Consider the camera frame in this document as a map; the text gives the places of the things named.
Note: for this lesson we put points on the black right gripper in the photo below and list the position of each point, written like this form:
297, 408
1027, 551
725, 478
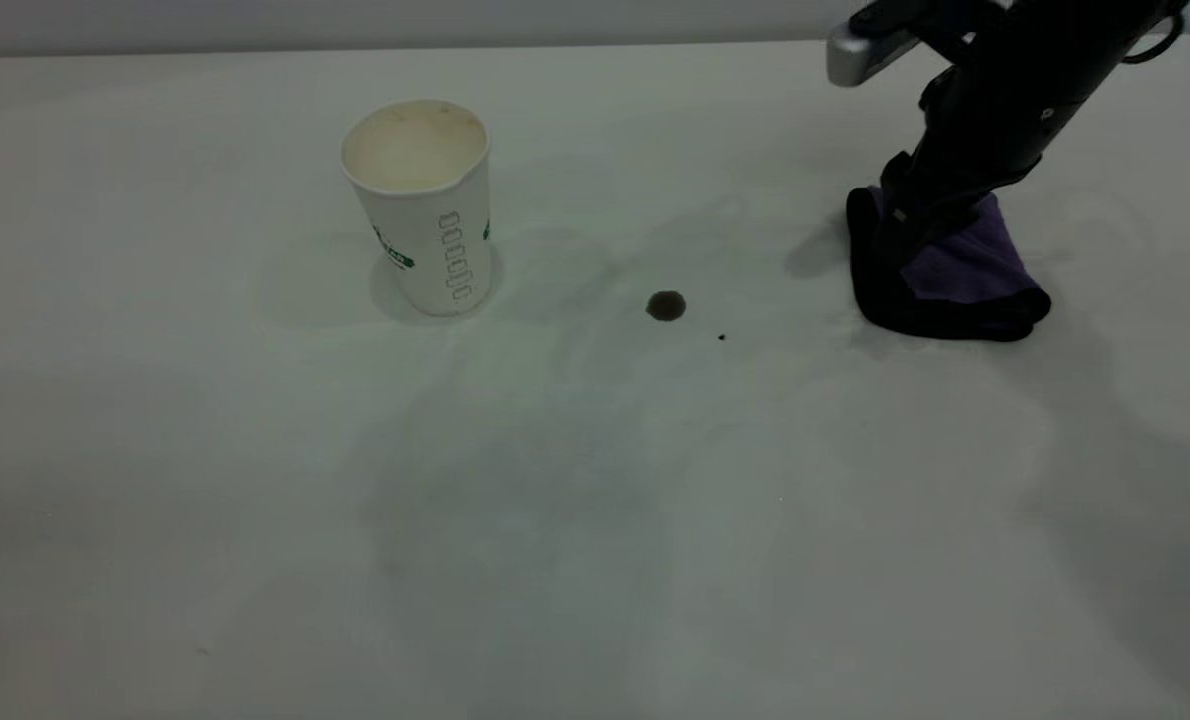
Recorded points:
1015, 90

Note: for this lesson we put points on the purple black-edged microfiber cloth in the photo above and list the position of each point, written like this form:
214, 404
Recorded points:
965, 275

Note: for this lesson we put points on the dark coffee spill spot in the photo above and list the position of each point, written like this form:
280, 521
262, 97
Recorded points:
666, 307

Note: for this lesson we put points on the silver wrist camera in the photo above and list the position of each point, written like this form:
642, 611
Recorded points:
860, 55

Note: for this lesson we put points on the white paper coffee cup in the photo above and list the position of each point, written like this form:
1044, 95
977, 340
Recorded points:
425, 210

